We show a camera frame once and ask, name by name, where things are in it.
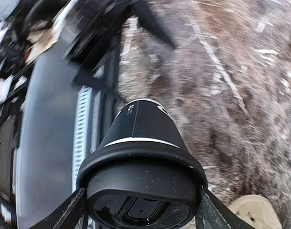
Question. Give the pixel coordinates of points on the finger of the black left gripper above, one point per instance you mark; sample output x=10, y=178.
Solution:
x=150, y=22

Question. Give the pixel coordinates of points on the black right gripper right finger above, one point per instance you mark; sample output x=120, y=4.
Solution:
x=213, y=214

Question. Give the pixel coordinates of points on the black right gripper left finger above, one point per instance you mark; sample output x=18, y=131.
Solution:
x=71, y=214

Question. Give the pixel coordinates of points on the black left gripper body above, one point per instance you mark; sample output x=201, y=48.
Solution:
x=92, y=25

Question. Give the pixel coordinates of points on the black plastic cup lid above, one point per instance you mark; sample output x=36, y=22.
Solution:
x=141, y=185

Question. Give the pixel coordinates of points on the black paper coffee cup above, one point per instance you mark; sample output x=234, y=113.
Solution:
x=143, y=120

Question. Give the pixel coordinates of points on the brown pulp cup carrier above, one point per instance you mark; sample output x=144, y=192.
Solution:
x=256, y=211

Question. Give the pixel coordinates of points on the grey cable duct rail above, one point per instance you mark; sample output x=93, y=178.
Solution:
x=81, y=129

